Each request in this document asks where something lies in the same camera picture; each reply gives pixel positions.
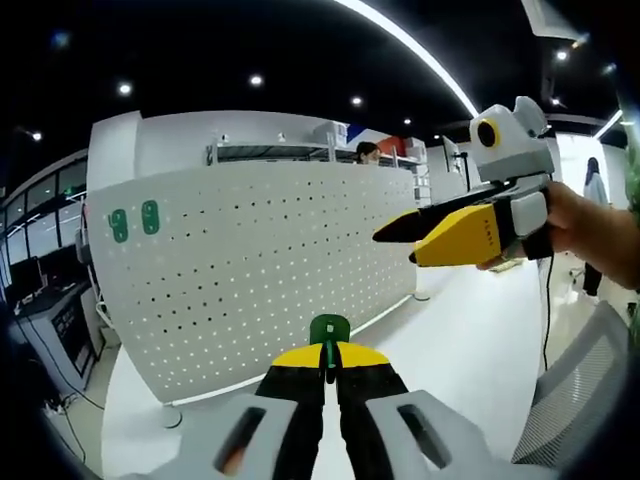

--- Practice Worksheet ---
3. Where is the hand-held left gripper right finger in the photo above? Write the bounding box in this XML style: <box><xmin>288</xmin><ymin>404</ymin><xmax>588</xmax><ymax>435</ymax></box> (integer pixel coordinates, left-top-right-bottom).
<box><xmin>332</xmin><ymin>341</ymin><xmax>557</xmax><ymax>480</ymax></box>

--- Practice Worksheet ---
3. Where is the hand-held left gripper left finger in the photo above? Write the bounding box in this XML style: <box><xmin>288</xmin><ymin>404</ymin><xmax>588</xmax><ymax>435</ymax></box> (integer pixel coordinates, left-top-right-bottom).
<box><xmin>164</xmin><ymin>342</ymin><xmax>326</xmax><ymax>480</ymax></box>

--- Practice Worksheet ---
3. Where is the white perforated mounting plate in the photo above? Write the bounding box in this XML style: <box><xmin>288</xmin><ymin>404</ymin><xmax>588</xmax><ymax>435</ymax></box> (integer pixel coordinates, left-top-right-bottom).
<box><xmin>84</xmin><ymin>160</ymin><xmax>432</xmax><ymax>431</ymax></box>

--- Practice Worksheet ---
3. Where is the person's right hand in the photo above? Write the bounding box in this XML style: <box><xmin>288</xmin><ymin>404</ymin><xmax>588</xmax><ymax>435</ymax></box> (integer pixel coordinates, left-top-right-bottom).
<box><xmin>543</xmin><ymin>179</ymin><xmax>609</xmax><ymax>264</ymax></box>

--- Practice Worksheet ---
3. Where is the yellow cloth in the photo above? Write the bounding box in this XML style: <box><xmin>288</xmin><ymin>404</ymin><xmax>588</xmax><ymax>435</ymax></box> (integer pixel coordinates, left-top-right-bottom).
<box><xmin>490</xmin><ymin>256</ymin><xmax>525</xmax><ymax>274</ymax></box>

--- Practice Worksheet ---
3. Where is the grey metal shelving rack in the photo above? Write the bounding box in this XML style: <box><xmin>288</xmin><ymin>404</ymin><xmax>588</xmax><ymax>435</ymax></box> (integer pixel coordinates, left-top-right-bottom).
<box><xmin>389</xmin><ymin>137</ymin><xmax>432</xmax><ymax>202</ymax></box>
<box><xmin>205</xmin><ymin>141</ymin><xmax>357</xmax><ymax>167</ymax></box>

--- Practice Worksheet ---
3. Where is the monitor on black stand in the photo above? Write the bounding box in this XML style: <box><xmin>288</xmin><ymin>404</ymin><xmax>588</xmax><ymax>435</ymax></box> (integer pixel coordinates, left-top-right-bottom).
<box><xmin>441</xmin><ymin>133</ymin><xmax>475</xmax><ymax>195</ymax></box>

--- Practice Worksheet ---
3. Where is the straight ceiling strip light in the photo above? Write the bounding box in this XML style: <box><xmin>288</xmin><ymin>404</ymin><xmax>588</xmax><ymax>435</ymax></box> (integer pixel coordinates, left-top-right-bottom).
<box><xmin>596</xmin><ymin>108</ymin><xmax>625</xmax><ymax>140</ymax></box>

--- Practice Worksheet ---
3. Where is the curved ceiling strip light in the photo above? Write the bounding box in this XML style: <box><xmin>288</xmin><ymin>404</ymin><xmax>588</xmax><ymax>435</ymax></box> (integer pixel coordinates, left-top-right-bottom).
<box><xmin>333</xmin><ymin>0</ymin><xmax>481</xmax><ymax>116</ymax></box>

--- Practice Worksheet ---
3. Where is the grey mesh office chair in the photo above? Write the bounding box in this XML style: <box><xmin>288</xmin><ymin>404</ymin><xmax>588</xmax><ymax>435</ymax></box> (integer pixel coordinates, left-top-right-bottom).
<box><xmin>510</xmin><ymin>301</ymin><xmax>632</xmax><ymax>465</ymax></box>

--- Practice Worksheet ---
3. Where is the group of ceiling spotlights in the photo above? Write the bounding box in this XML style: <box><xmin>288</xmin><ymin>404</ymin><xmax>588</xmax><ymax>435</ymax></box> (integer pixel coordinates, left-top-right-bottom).
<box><xmin>29</xmin><ymin>32</ymin><xmax>617</xmax><ymax>141</ymax></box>

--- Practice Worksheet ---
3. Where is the grey desk with black top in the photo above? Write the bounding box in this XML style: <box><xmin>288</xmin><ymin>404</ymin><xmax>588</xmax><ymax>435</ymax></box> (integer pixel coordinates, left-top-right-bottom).
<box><xmin>12</xmin><ymin>280</ymin><xmax>105</xmax><ymax>392</ymax></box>

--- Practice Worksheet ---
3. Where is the black computer monitor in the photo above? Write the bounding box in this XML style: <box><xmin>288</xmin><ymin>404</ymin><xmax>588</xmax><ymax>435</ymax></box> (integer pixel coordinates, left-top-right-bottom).
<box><xmin>8</xmin><ymin>255</ymin><xmax>42</xmax><ymax>301</ymax></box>

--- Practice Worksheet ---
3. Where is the glass office partition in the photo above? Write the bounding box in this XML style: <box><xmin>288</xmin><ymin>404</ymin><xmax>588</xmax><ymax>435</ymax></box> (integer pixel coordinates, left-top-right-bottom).
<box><xmin>0</xmin><ymin>149</ymin><xmax>91</xmax><ymax>266</ymax></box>

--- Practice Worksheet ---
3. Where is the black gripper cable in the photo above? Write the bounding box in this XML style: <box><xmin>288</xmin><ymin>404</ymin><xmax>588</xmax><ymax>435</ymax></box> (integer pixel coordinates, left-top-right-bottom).
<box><xmin>541</xmin><ymin>255</ymin><xmax>557</xmax><ymax>372</ymax></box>

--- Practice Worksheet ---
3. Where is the floor cable bundle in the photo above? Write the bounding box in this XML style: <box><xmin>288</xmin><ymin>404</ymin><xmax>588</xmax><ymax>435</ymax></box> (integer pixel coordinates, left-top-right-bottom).
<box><xmin>43</xmin><ymin>389</ymin><xmax>106</xmax><ymax>417</ymax></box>

